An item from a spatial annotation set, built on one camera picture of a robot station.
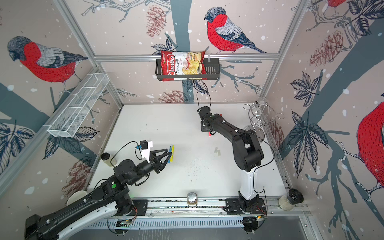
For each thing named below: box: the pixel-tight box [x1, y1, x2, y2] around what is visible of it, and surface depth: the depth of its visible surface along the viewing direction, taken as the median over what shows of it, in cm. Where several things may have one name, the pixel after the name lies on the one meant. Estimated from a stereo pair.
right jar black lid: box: [286, 188, 304, 205], surface depth 68 cm
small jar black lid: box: [101, 152, 113, 168], surface depth 85 cm
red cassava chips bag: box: [161, 50, 208, 82], surface depth 90 cm
